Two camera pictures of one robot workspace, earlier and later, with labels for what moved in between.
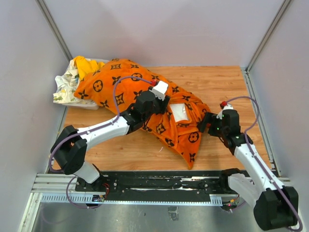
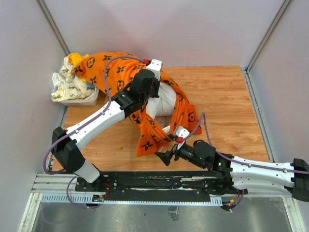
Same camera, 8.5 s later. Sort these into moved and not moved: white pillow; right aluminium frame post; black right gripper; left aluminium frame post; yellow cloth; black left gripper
Moved: black right gripper; yellow cloth; white pillow; black left gripper
Not moved: left aluminium frame post; right aluminium frame post
